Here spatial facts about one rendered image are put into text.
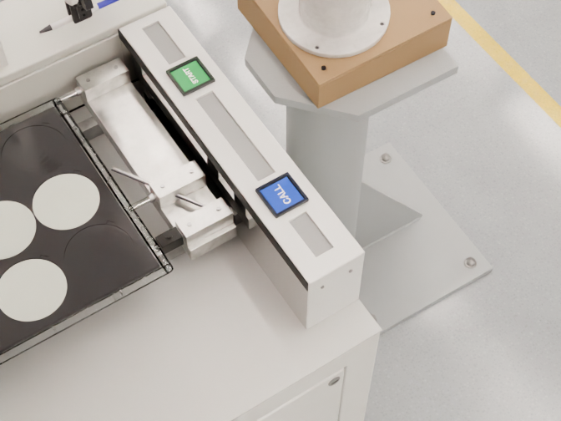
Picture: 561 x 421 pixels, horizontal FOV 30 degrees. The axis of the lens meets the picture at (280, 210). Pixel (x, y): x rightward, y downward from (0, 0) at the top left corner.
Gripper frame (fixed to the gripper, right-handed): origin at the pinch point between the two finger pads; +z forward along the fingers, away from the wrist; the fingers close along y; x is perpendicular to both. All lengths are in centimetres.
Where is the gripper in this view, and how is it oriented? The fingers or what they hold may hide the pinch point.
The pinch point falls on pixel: (78, 6)
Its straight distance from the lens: 169.4
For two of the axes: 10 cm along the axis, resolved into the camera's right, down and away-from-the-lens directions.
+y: 5.4, 7.1, -4.5
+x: 8.4, -4.6, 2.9
